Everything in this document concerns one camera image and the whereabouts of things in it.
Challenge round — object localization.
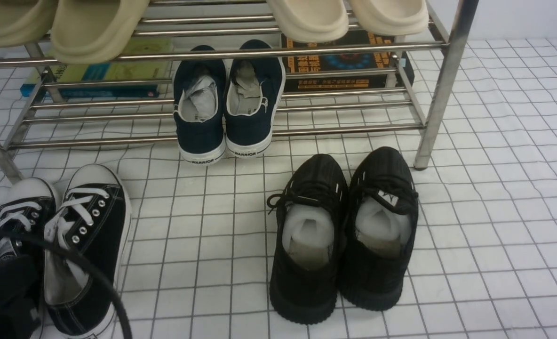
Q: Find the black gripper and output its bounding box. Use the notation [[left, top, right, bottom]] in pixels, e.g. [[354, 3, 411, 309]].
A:
[[0, 255, 41, 339]]

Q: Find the black canvas sneaker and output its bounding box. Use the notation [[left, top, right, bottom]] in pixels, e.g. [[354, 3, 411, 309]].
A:
[[0, 177, 59, 339], [43, 164, 132, 339]]

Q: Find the silver metal shoe rack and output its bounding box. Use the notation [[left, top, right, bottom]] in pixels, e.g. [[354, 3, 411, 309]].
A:
[[0, 0, 478, 182]]

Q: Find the olive green slipper far left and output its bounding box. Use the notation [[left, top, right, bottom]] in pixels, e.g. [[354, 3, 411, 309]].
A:
[[0, 0, 58, 48]]

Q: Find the olive green slipper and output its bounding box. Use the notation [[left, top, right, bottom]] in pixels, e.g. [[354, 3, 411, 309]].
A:
[[50, 0, 150, 64], [0, 0, 58, 48]]

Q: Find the green blue book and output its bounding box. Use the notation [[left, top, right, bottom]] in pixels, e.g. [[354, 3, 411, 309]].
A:
[[20, 38, 174, 98]]

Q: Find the navy slip-on shoe left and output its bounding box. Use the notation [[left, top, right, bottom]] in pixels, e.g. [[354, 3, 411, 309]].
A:
[[172, 59, 227, 166]]

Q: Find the navy slip-on shoe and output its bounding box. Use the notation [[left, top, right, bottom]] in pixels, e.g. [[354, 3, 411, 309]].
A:
[[224, 56, 286, 159], [172, 59, 227, 166]]

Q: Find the black knit sneaker left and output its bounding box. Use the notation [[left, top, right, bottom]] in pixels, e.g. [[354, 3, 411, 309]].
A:
[[266, 154, 348, 325]]

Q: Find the black knit sneaker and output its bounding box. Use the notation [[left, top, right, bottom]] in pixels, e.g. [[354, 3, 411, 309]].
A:
[[266, 154, 348, 325], [336, 146, 420, 311]]

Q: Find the navy slip-on shoe right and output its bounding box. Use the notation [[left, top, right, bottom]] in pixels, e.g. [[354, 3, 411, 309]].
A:
[[224, 56, 286, 159]]

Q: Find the black knit sneaker right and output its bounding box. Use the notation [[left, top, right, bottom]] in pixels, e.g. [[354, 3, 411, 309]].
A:
[[336, 146, 420, 311]]

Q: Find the beige slipper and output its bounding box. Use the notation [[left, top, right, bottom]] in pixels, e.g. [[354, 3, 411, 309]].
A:
[[266, 0, 350, 43], [349, 0, 429, 36]]

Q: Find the black orange printed box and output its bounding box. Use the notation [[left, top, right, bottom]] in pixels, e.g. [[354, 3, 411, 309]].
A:
[[280, 30, 415, 93]]

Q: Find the beige slipper far right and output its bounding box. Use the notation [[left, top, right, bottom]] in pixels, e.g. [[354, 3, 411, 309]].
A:
[[349, 0, 429, 36]]

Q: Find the black cable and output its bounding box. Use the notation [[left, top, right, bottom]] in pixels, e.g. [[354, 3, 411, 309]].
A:
[[0, 225, 133, 339]]

